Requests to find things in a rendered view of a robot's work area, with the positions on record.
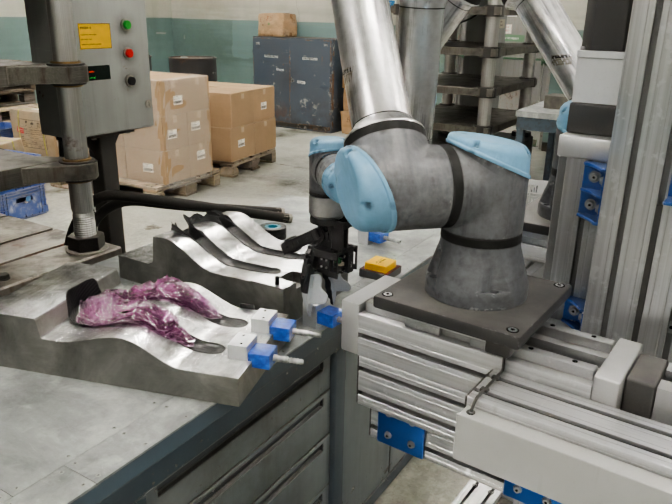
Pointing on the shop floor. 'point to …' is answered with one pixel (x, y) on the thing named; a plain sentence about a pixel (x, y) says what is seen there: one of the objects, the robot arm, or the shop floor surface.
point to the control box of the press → (100, 84)
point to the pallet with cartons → (241, 126)
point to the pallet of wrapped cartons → (169, 140)
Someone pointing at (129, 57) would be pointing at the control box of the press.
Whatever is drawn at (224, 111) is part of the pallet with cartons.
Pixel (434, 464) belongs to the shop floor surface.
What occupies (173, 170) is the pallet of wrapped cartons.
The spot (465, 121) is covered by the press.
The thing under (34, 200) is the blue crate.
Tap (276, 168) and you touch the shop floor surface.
